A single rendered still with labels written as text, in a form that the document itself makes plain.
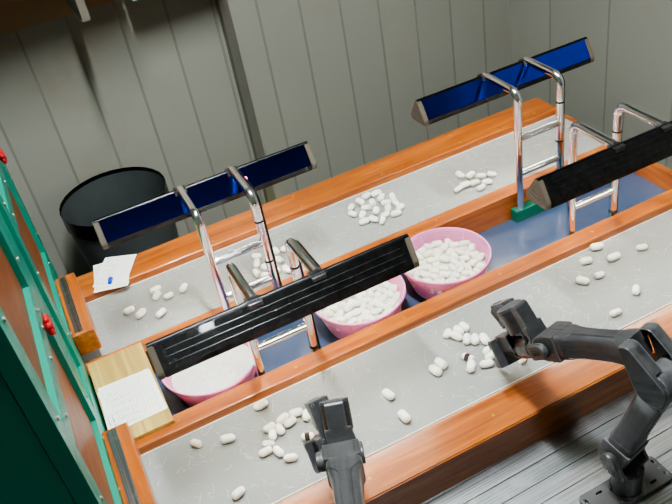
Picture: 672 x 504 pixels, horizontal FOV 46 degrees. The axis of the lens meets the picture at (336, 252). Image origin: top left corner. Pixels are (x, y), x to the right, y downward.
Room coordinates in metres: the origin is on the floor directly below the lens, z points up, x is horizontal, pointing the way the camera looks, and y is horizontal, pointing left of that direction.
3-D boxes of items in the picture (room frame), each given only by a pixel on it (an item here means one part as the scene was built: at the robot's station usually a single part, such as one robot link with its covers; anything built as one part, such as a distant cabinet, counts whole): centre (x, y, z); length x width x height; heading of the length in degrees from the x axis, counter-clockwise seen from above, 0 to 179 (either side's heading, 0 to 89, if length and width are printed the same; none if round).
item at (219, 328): (1.33, 0.13, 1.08); 0.62 x 0.08 x 0.07; 109
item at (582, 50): (2.18, -0.61, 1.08); 0.62 x 0.08 x 0.07; 109
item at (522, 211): (2.10, -0.64, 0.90); 0.20 x 0.19 x 0.45; 109
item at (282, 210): (2.25, -0.01, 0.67); 1.81 x 0.12 x 0.19; 109
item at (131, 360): (1.46, 0.58, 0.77); 0.33 x 0.15 x 0.01; 19
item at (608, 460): (0.99, -0.50, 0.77); 0.09 x 0.06 x 0.06; 122
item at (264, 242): (1.78, 0.28, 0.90); 0.20 x 0.19 x 0.45; 109
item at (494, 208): (1.89, -0.14, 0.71); 1.81 x 0.05 x 0.11; 109
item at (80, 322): (1.77, 0.75, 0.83); 0.30 x 0.06 x 0.07; 19
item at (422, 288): (1.77, -0.30, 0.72); 0.27 x 0.27 x 0.10
